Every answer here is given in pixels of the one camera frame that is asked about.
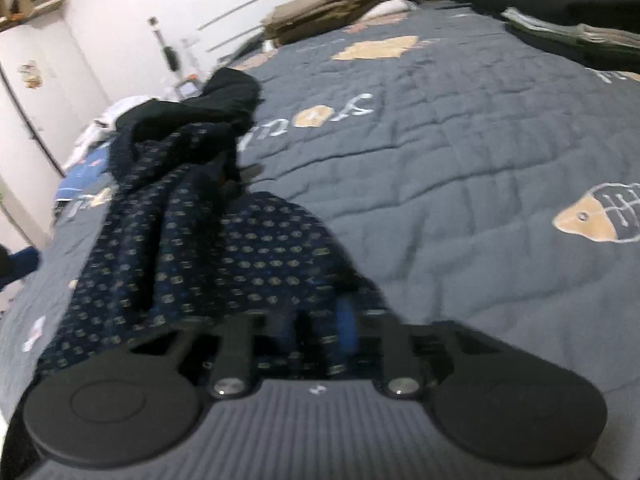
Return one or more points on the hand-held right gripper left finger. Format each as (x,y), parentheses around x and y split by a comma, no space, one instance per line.
(240,345)

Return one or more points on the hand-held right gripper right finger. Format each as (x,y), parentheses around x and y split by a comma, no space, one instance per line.
(346,327)

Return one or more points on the navy dotted sweater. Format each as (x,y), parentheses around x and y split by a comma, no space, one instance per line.
(225,260)

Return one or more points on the grey folded clothes stack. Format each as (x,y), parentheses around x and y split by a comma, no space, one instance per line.
(565,31)

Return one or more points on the grey quilted bedspread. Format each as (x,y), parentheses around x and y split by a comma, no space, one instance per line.
(450,160)

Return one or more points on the blue printed pillow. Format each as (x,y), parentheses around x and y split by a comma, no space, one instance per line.
(80,180)

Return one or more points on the small bedside screen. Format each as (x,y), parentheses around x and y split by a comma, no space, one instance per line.
(187,89)

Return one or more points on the white hooded garment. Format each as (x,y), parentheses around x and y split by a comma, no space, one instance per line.
(105,120)

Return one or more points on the black hairbrush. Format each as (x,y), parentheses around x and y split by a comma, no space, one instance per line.
(171,57)

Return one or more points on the brown folded blanket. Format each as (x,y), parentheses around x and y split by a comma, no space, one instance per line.
(320,24)

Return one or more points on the white wardrobe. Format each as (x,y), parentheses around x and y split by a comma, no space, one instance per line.
(40,110)

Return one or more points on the white headboard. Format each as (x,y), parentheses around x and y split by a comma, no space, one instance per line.
(250,22)

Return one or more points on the white pillow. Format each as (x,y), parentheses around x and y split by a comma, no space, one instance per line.
(390,8)

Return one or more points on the black folded garment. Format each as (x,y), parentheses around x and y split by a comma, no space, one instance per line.
(575,2)

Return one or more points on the rabbit wall sticker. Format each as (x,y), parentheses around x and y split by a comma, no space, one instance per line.
(29,74)

